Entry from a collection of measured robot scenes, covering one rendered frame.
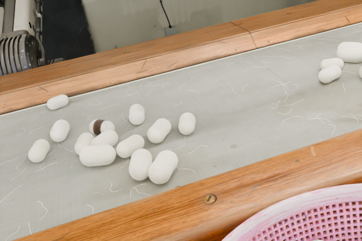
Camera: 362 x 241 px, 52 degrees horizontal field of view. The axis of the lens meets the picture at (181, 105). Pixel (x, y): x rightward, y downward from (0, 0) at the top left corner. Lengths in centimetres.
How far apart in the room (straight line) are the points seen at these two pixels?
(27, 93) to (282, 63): 39
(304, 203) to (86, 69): 42
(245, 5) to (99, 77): 227
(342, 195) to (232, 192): 8
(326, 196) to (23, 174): 30
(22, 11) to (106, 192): 59
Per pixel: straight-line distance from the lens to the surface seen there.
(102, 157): 38
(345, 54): 56
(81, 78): 59
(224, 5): 272
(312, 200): 28
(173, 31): 256
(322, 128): 41
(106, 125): 44
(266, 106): 45
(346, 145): 34
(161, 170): 34
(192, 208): 28
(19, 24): 85
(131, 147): 39
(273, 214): 27
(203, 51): 61
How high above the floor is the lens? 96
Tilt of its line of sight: 27 degrees down
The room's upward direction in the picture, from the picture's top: 10 degrees counter-clockwise
